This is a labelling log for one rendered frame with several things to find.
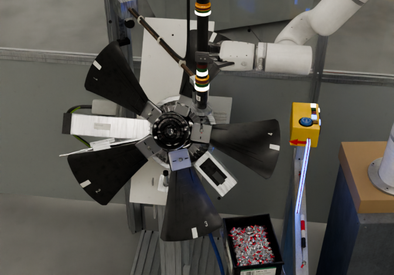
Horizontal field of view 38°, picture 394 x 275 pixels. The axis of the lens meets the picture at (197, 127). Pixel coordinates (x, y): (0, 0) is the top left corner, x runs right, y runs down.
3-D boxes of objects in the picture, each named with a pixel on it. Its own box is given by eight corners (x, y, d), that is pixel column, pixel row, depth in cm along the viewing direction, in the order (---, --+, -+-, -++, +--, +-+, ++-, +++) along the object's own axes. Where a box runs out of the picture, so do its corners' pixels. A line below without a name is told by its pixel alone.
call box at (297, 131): (289, 122, 226) (292, 101, 219) (315, 124, 225) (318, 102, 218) (289, 148, 213) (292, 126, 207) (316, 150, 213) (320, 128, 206)
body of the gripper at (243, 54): (256, 77, 164) (217, 74, 165) (258, 58, 172) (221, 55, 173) (258, 54, 160) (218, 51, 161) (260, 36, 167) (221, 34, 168)
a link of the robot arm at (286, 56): (267, 36, 167) (266, 51, 160) (312, 39, 166) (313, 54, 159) (264, 61, 172) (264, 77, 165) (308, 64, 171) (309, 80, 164)
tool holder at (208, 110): (183, 103, 183) (183, 78, 177) (203, 97, 185) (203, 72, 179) (197, 118, 176) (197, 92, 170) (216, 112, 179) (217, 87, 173)
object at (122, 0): (112, 10, 223) (109, -10, 217) (128, 6, 225) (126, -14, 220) (122, 21, 215) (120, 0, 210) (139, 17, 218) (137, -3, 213)
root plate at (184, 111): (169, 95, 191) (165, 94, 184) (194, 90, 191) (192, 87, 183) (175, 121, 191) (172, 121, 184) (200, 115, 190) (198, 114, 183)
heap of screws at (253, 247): (226, 233, 200) (226, 226, 198) (265, 229, 202) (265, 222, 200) (235, 277, 186) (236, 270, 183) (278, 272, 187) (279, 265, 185)
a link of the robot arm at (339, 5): (337, -34, 159) (266, 41, 175) (342, -13, 146) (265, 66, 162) (360, -15, 162) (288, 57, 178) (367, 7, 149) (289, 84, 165)
